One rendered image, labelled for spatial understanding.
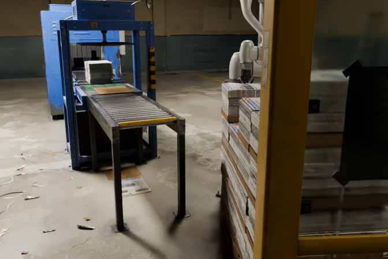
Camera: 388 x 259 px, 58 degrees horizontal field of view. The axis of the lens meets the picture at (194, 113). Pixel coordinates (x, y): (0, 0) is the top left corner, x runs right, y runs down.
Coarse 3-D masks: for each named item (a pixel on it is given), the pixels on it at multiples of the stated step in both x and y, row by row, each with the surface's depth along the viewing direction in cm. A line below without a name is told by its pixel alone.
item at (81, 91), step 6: (108, 84) 432; (114, 84) 432; (120, 84) 432; (126, 84) 436; (78, 90) 393; (84, 90) 392; (90, 90) 389; (132, 90) 389; (138, 90) 394; (78, 96) 398; (84, 96) 360; (84, 102) 361
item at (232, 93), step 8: (224, 88) 250; (232, 88) 239; (240, 88) 239; (248, 88) 239; (224, 96) 254; (232, 96) 235; (240, 96) 236; (248, 96) 237; (224, 104) 255; (232, 104) 237; (232, 112) 239
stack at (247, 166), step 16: (224, 128) 253; (240, 144) 200; (224, 160) 255; (240, 160) 201; (256, 176) 165; (224, 192) 263; (240, 192) 199; (240, 208) 203; (224, 224) 263; (240, 224) 203; (240, 240) 202
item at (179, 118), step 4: (136, 92) 375; (144, 96) 352; (148, 100) 332; (152, 100) 331; (156, 104) 313; (160, 104) 313; (164, 108) 297; (168, 112) 282; (172, 112) 282; (176, 116) 271; (180, 116) 271; (176, 120) 266; (180, 120) 261; (184, 120) 262; (168, 124) 285; (172, 124) 276; (176, 124) 267; (180, 124) 262; (184, 124) 263; (172, 128) 276; (176, 128) 268; (180, 128) 262; (184, 128) 264; (176, 132) 269; (180, 132) 263; (184, 132) 264
